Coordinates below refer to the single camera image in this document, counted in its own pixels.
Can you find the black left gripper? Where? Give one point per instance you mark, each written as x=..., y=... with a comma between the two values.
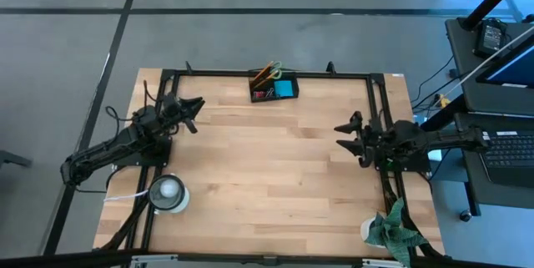
x=171, y=113

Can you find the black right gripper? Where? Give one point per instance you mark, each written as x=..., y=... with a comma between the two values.
x=377, y=140

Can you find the orange wooden pencil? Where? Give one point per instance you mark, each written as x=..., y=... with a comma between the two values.
x=263, y=72
x=266, y=80

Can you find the teal sticky note pad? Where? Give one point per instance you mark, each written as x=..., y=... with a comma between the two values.
x=283, y=88

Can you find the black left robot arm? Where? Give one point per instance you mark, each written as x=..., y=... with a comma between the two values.
x=104, y=151

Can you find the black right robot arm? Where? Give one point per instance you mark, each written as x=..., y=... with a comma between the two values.
x=438, y=138

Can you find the black mesh desk organizer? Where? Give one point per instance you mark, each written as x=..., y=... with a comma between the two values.
x=267, y=99

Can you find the white plant pot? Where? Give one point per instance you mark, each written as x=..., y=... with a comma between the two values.
x=366, y=228

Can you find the yellow plug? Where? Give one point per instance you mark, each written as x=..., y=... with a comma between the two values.
x=444, y=102

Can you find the green potted plant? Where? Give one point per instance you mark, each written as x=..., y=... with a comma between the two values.
x=392, y=234

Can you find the black caster wheel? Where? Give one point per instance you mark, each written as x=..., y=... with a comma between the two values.
x=465, y=216

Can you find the thin white rod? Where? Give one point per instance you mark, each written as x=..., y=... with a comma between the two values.
x=480, y=68

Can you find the black computer cart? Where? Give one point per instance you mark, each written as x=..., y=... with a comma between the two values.
x=500, y=101

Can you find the black laptop keyboard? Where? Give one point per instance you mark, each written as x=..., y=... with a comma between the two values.
x=513, y=155

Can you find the black power adapter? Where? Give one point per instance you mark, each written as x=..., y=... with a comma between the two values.
x=490, y=38

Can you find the computer monitor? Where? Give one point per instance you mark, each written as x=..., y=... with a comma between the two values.
x=517, y=67

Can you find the grey furniture leg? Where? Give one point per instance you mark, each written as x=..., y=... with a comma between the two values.
x=12, y=158

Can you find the black horizontal crossbar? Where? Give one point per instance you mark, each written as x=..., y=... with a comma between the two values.
x=62, y=259

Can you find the black aluminium table frame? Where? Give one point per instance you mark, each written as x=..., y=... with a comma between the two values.
x=208, y=74

